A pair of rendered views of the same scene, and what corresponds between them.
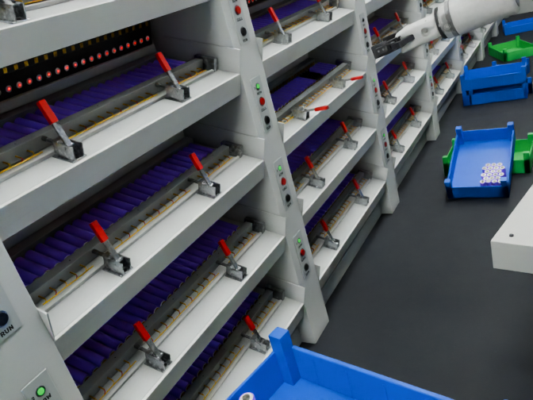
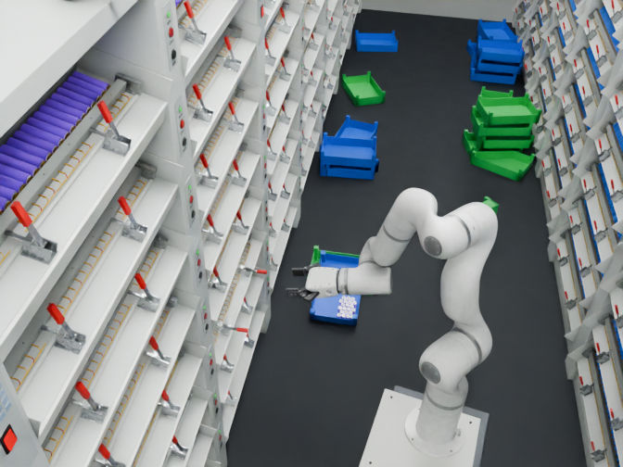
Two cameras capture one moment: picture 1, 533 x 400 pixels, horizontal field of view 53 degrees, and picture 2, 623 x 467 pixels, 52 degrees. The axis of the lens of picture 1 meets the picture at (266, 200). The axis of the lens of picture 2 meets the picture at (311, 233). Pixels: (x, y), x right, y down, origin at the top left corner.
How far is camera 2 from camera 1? 1.24 m
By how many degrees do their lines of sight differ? 29
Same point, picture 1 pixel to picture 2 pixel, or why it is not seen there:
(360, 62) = (260, 235)
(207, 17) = not seen: hidden behind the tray
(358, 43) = (260, 222)
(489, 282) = (341, 425)
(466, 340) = not seen: outside the picture
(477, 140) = (336, 260)
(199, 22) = not seen: hidden behind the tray
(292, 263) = (214, 449)
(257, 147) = (204, 394)
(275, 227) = (206, 433)
